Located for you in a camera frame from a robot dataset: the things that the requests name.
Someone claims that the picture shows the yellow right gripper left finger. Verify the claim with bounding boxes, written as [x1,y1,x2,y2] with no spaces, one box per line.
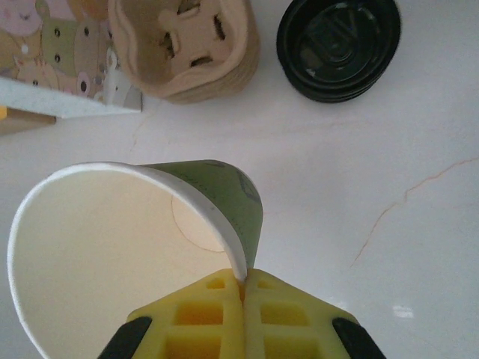
[99,269,247,359]

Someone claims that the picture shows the stack of black cup lids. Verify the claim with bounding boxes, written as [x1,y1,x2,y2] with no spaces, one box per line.
[276,0,402,102]

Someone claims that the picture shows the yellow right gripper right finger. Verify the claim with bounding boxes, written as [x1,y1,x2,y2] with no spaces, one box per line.
[244,268,387,359]

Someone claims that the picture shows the animal print paper gift bag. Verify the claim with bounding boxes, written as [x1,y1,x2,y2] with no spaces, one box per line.
[0,0,144,120]

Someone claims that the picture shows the green paper coffee cup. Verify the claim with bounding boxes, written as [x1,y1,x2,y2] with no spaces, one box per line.
[7,159,265,359]

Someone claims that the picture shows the stack of pulp cup carriers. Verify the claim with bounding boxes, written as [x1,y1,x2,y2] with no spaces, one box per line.
[107,0,262,105]

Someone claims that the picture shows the brown cardboard napkin box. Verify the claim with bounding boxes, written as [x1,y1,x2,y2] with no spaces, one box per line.
[0,105,57,138]

